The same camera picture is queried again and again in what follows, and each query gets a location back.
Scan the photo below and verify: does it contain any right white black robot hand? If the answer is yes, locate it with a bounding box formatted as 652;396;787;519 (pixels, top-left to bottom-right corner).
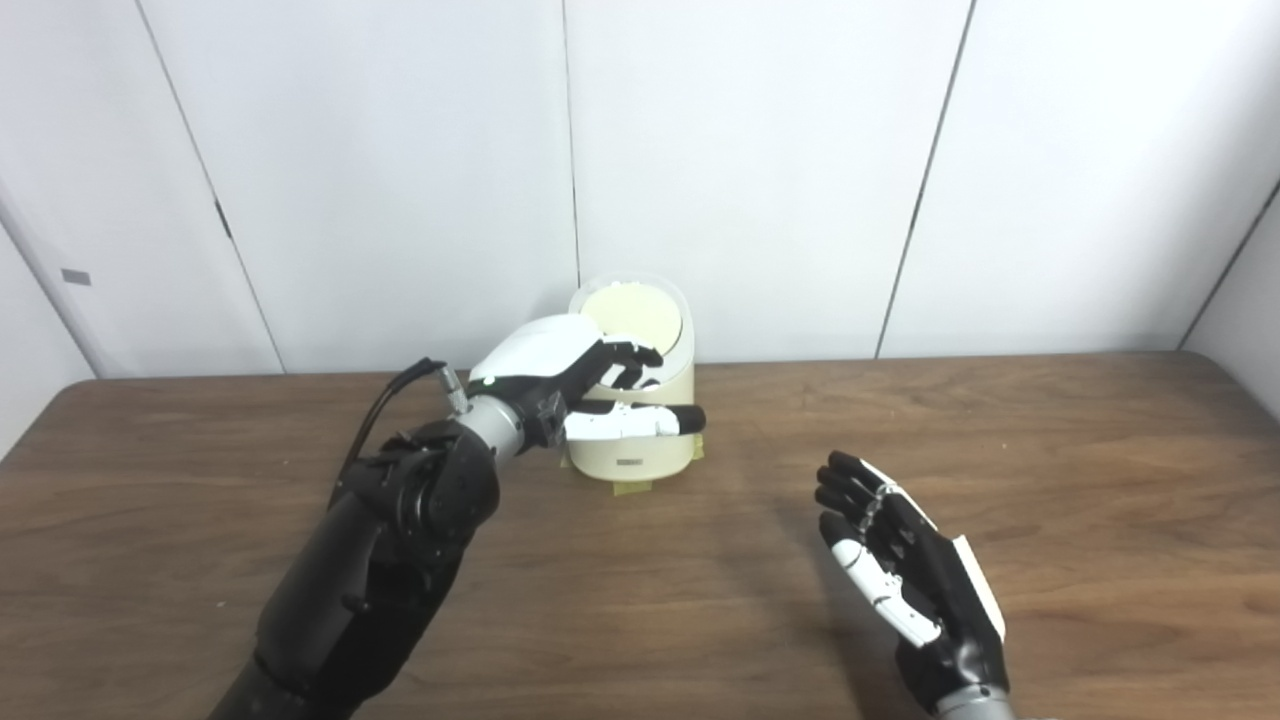
814;450;1009;713

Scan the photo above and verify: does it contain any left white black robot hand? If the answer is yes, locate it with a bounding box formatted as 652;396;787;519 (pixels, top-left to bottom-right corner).
465;313;707;456

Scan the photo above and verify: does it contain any cream round bin lid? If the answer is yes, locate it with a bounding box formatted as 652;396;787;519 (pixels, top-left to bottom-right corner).
580;281;685;366

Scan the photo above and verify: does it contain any cream-colored round bin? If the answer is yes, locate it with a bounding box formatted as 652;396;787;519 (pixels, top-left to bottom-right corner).
560;273;698;479

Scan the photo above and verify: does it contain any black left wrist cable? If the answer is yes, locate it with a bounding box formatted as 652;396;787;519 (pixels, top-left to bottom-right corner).
328;357;471;511

